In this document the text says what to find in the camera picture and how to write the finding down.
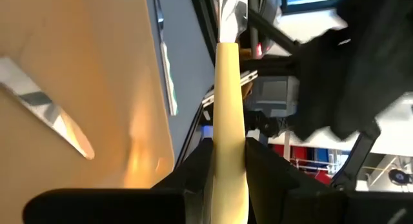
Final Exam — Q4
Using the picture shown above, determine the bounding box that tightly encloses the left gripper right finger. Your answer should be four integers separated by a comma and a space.
245, 136, 413, 224

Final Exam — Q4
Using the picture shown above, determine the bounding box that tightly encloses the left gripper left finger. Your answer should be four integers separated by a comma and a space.
22, 138, 214, 224

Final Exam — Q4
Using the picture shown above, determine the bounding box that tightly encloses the teal patterned handle fork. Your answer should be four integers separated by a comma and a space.
152, 0, 179, 117

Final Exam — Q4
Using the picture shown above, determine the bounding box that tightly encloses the brown wooden tray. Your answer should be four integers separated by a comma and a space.
0, 0, 177, 224

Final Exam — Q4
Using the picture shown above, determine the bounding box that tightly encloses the grey equipment box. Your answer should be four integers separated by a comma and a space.
253, 76, 300, 117

